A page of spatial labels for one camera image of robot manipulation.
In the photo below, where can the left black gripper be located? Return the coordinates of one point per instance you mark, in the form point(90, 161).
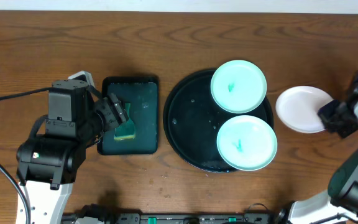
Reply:
point(119, 111)

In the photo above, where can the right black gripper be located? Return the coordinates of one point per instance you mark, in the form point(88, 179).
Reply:
point(324, 112)

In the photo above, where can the green yellow sponge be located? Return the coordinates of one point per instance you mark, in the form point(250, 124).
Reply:
point(126, 130)

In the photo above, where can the white plate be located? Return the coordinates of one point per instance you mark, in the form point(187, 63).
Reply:
point(298, 107)

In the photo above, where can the mint green plate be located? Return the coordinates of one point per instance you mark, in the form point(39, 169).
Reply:
point(247, 143)
point(238, 86)

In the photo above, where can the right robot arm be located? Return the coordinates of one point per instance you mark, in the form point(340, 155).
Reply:
point(339, 203)

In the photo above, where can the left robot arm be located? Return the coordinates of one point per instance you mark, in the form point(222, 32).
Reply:
point(78, 116)

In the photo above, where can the rectangular black sponge tray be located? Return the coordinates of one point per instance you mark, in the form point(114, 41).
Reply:
point(142, 94)

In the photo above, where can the round black tray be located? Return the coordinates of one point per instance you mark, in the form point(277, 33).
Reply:
point(191, 121)

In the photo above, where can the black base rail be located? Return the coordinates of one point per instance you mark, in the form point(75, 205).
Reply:
point(97, 214)

